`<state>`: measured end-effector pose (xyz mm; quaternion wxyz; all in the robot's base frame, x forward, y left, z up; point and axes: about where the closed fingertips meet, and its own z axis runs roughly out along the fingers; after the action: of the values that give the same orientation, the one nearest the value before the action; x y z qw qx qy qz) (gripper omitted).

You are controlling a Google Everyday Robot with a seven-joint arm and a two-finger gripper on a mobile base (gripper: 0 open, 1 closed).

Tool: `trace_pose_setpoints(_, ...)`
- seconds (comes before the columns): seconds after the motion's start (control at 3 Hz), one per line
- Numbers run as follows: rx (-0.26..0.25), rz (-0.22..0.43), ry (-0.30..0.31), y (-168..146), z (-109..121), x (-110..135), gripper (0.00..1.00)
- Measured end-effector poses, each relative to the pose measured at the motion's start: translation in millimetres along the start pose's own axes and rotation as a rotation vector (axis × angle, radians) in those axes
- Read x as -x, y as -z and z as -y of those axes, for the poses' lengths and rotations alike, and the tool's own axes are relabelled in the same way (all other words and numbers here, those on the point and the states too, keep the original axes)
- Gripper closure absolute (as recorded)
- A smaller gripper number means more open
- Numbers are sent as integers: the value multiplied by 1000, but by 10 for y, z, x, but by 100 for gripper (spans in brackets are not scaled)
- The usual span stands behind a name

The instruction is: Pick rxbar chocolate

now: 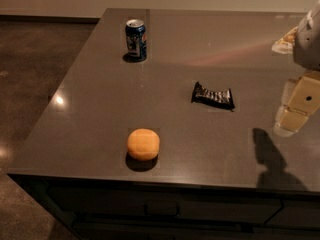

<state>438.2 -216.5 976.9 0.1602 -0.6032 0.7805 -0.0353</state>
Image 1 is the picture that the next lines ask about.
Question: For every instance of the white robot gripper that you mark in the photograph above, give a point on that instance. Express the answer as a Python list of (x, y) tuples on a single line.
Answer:
[(308, 42)]

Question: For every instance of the black rxbar chocolate wrapper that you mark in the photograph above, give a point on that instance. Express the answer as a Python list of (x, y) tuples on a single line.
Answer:
[(217, 99)]

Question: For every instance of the light snack package on counter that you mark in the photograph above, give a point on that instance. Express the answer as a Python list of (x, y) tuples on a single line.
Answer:
[(286, 43)]

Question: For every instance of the orange round fruit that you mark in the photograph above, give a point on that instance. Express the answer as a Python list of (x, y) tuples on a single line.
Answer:
[(143, 144)]

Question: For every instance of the dark cabinet drawers under counter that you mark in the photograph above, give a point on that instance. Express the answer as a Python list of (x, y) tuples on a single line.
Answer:
[(124, 210)]

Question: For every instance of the blue Pepsi soda can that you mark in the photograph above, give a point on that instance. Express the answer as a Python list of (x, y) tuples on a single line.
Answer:
[(136, 39)]

